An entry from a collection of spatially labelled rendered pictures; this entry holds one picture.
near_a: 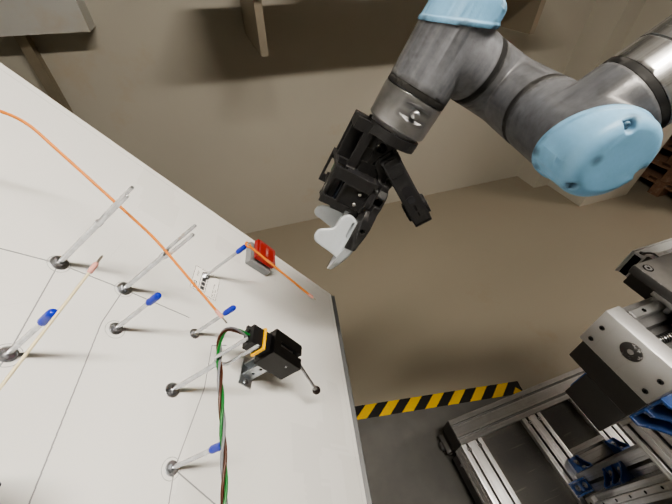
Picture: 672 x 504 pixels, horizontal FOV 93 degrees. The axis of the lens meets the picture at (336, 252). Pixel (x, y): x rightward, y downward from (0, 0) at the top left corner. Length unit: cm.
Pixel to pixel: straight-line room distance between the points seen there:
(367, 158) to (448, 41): 15
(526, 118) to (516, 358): 173
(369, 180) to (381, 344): 149
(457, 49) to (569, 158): 15
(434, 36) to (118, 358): 48
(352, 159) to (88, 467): 41
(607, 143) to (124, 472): 51
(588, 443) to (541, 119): 146
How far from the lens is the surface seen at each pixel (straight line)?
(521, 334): 212
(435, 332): 194
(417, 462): 166
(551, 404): 169
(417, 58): 39
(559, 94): 37
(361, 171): 43
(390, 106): 40
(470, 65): 40
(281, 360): 48
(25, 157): 56
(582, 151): 32
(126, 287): 48
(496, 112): 41
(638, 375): 77
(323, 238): 44
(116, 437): 43
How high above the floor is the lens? 158
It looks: 44 degrees down
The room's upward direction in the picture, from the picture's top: straight up
